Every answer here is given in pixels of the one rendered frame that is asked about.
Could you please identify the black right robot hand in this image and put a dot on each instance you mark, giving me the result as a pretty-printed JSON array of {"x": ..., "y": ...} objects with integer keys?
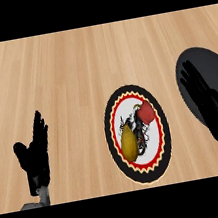
[{"x": 217, "y": 119}]

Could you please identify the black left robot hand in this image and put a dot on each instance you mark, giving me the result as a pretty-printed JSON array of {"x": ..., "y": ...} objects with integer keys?
[{"x": 36, "y": 157}]

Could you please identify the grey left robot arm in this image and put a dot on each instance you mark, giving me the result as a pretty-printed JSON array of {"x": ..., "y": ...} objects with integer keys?
[{"x": 39, "y": 198}]

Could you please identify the dark grey pan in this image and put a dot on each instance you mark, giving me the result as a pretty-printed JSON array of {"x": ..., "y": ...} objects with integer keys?
[{"x": 216, "y": 71}]

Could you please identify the red bell pepper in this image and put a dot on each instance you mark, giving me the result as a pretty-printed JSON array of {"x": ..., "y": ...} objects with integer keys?
[{"x": 146, "y": 112}]

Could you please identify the black-rimmed patterned plate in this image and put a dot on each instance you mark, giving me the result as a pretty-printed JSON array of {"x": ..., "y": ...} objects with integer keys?
[{"x": 137, "y": 133}]

